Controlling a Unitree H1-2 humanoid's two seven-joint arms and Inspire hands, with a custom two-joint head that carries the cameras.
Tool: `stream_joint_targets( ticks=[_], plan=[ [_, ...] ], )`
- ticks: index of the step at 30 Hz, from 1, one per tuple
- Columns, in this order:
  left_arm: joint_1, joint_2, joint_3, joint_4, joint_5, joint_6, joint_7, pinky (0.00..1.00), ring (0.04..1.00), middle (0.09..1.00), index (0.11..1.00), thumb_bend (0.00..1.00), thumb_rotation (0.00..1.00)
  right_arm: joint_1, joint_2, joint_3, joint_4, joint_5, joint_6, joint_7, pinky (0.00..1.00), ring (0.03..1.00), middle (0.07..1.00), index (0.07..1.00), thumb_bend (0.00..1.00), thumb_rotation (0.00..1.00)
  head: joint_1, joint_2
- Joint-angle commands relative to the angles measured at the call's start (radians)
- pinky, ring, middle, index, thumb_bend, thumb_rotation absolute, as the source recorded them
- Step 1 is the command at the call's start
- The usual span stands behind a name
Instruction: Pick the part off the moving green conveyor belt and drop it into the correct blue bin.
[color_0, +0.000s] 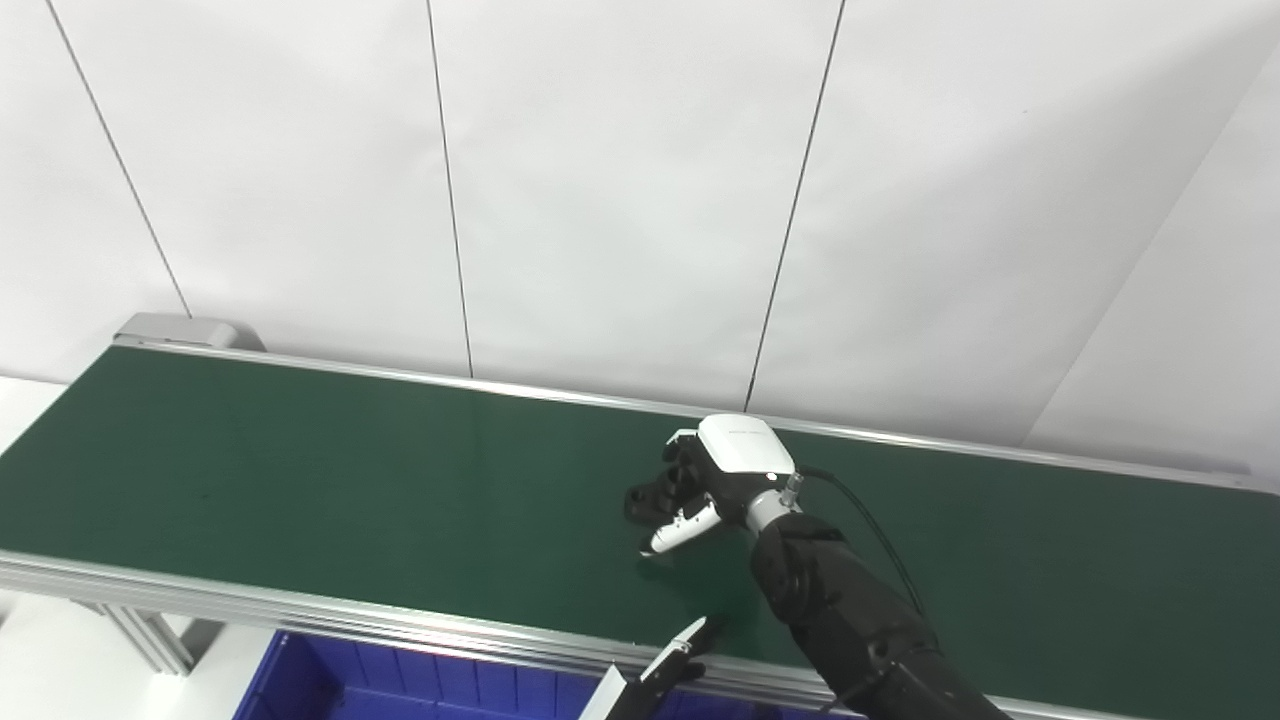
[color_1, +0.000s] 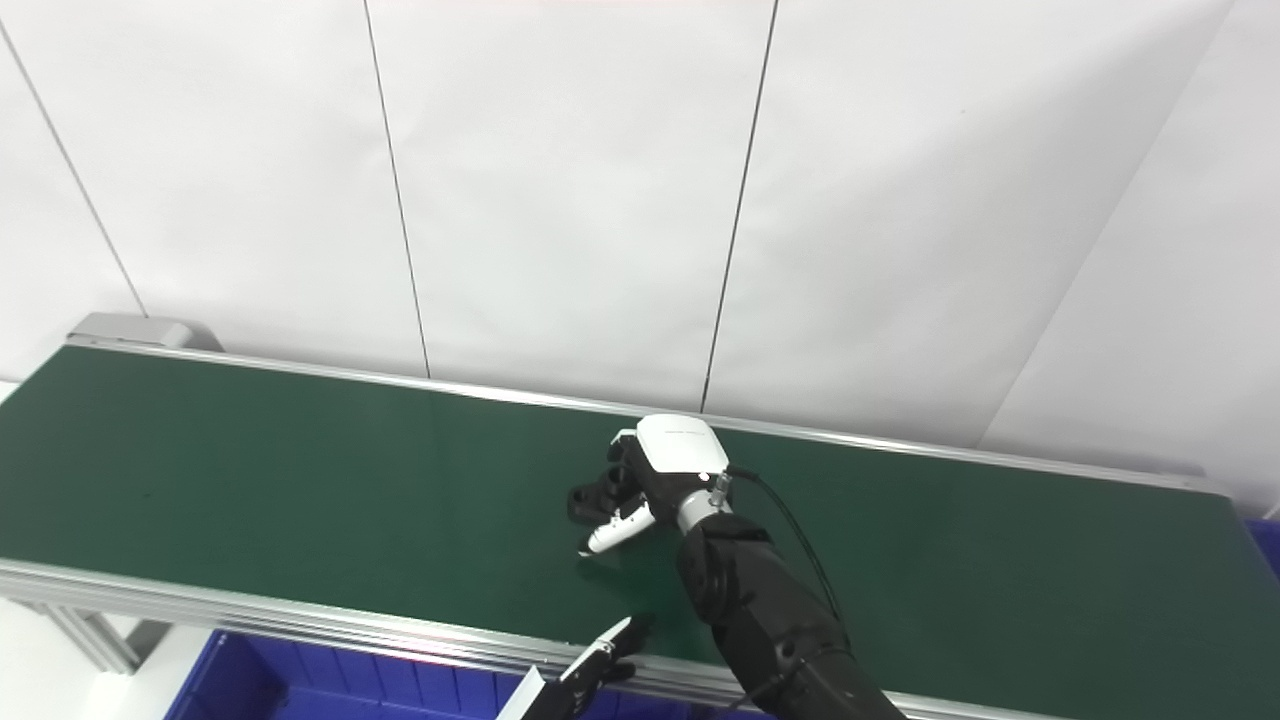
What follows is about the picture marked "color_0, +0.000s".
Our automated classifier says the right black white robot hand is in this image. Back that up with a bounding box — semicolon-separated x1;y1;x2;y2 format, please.
625;414;801;557

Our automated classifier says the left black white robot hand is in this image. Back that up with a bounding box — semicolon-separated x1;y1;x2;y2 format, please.
580;615;726;720

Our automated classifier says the black flanged metal part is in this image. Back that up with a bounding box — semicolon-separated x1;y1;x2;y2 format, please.
625;465;701;526

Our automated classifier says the blue plastic bin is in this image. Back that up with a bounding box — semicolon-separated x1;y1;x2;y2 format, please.
232;630;621;720

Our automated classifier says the green conveyor belt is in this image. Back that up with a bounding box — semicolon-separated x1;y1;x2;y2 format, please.
0;347;1280;720
0;340;1280;720

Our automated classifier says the aluminium conveyor leg strut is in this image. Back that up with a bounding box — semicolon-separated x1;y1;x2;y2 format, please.
70;600;226;676

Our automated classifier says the grey conveyor motor housing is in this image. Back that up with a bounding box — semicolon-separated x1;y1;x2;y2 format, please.
113;313;266;353

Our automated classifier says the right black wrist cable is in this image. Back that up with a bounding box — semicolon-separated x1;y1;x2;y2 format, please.
798;465;926;616

